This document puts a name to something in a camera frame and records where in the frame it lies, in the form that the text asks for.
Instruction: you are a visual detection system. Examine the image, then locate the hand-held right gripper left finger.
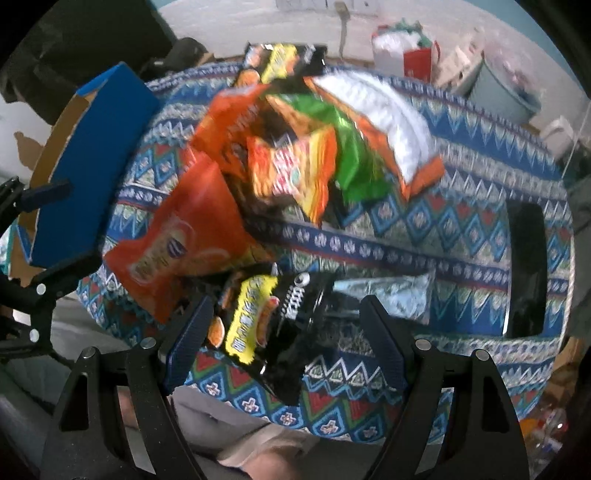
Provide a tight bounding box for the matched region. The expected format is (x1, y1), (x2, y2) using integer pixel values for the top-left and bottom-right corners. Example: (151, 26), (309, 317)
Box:
(39, 295), (218, 480)

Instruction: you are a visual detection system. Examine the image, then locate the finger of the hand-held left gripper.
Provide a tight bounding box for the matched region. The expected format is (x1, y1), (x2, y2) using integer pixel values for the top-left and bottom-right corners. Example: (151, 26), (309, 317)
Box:
(0, 254), (102, 365)
(0, 178), (74, 241)

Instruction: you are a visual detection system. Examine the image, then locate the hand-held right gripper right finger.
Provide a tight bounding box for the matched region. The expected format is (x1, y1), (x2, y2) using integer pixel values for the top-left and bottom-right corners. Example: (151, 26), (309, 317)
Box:
(359, 295), (529, 480)

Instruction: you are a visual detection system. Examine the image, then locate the pale silver snack packet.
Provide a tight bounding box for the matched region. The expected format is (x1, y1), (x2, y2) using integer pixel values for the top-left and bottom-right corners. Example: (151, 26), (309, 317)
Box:
(330, 272), (437, 324)

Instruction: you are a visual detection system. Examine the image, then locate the blue cardboard box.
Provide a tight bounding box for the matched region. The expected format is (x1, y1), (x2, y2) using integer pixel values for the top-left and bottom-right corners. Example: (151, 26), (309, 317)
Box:
(9, 62), (162, 282)

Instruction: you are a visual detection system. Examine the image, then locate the black yellow snack packet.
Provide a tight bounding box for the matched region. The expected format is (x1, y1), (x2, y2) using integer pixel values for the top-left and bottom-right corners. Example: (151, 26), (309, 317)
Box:
(205, 270), (342, 407)

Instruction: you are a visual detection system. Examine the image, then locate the large orange snack packet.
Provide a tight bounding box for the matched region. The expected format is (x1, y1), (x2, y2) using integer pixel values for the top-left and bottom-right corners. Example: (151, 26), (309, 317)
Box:
(104, 148), (278, 324)

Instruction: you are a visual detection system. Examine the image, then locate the green snack packet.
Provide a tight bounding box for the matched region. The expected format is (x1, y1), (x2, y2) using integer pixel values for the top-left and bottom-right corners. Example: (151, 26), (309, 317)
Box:
(268, 92), (393, 204)

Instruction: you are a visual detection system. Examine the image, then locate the red yellow snack packet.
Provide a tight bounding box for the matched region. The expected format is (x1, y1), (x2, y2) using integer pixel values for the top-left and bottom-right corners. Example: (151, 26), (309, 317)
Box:
(247, 127), (338, 229)

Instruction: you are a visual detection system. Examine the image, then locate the white orange snack packet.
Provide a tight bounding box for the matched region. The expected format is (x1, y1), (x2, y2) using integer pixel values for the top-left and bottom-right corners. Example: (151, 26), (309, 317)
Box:
(305, 71), (446, 199)

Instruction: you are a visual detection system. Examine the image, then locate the black orange snack packet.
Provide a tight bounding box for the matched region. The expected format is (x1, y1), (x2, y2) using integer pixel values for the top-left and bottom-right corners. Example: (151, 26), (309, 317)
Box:
(231, 41), (331, 90)

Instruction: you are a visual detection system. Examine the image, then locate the blue patterned blanket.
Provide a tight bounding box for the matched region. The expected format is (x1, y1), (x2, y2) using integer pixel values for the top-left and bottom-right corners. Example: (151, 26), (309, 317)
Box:
(76, 62), (578, 446)

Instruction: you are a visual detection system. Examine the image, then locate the person's leg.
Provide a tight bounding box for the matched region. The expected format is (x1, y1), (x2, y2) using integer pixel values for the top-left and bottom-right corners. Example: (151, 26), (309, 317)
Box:
(115, 388), (324, 480)

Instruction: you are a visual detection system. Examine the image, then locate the dark hanging cloth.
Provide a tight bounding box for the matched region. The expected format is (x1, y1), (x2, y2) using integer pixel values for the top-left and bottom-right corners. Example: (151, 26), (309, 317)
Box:
(0, 0), (176, 125)

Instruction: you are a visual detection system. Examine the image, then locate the black flat device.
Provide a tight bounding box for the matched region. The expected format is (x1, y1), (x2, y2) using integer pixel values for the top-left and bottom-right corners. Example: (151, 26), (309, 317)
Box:
(505, 200), (548, 340)

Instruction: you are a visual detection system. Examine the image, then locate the white plastic container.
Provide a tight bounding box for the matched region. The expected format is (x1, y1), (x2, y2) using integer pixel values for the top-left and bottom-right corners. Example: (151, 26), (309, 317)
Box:
(540, 115), (575, 160)

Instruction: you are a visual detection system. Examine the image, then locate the pale blue bin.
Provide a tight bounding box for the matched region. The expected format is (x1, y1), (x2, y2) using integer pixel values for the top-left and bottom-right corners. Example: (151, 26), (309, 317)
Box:
(468, 58), (541, 125)

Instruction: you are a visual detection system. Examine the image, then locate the red white bag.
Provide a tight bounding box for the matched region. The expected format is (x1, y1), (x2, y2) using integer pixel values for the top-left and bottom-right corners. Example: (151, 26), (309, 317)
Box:
(372, 21), (441, 84)

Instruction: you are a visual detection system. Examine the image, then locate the white paper bag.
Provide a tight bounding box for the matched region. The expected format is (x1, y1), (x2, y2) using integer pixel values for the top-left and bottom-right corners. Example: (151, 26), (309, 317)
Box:
(434, 28), (485, 88)

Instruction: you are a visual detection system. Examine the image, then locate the beige power cable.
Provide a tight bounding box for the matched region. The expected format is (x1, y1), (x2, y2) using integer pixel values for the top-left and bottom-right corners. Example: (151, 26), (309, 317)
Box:
(335, 2), (352, 58)

